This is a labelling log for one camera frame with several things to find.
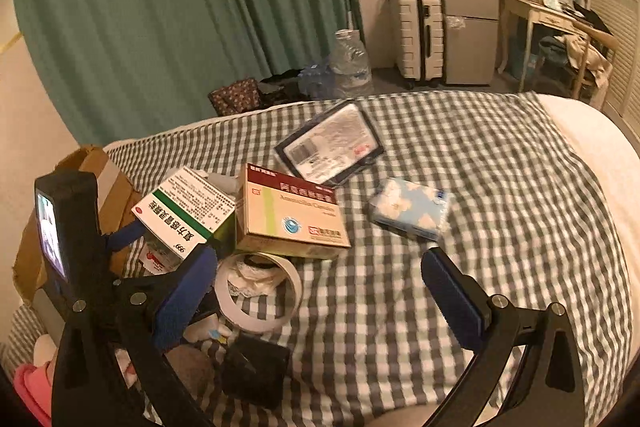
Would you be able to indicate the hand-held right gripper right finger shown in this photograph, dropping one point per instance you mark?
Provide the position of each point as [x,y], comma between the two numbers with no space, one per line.
[452,302]

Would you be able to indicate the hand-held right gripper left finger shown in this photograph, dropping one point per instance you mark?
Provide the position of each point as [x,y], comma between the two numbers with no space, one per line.
[182,297]

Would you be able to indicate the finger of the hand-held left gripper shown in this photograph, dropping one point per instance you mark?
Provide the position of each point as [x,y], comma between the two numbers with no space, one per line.
[125,237]

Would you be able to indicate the clear bag with red label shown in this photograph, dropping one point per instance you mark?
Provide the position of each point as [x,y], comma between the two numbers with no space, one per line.
[225,307]

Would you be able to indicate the cardboard box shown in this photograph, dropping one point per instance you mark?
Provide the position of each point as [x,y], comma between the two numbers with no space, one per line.
[27,267]

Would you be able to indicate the green white medicine box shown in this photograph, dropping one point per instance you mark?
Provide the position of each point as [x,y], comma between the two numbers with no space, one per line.
[185,207]

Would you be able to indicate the brown furry object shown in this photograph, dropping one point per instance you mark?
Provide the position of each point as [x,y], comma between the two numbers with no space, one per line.
[192,372]

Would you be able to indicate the black small box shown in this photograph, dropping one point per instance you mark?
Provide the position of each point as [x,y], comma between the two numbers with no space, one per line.
[255,372]

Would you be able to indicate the blue tissue pack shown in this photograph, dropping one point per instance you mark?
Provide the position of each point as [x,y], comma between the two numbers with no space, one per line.
[407,207]

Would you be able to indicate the brown white medicine box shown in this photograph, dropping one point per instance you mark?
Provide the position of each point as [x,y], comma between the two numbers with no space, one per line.
[285,217]

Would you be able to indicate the pink object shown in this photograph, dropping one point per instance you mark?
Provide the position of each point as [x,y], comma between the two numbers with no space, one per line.
[32,392]

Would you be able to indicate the patterned fabric bag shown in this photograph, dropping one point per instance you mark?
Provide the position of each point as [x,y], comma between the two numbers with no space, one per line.
[235,99]

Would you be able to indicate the dark packet with white label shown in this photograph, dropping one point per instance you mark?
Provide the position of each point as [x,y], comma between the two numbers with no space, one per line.
[330,137]

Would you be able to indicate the white duvet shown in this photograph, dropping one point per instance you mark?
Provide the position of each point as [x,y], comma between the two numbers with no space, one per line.
[600,157]

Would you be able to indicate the black clothes pile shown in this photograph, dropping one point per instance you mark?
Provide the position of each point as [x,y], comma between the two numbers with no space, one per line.
[285,82]

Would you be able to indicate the green curtain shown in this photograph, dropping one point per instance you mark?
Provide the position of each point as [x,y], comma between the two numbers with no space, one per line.
[150,7]

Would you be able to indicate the blue wrapped bottle pack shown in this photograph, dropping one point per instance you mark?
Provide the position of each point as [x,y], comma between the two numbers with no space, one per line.
[315,79]

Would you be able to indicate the silver mini fridge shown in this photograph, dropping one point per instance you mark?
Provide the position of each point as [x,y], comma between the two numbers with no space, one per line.
[470,37]

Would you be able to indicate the large clear water bottle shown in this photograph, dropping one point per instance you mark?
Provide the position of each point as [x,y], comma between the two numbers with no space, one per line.
[350,57]

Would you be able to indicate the white suitcase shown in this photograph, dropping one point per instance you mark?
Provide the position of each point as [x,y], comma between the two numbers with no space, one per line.
[410,37]

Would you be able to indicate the pale clothes pile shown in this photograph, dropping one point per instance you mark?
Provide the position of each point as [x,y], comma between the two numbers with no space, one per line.
[585,54]

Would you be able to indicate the white dressing table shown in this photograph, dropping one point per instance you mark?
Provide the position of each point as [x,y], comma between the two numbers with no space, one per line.
[540,14]

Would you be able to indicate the wooden chair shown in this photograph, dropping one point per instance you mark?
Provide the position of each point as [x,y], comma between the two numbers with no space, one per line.
[597,37]

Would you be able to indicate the white louvred wardrobe door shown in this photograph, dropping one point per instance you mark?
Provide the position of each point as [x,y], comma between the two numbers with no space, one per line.
[620,7]

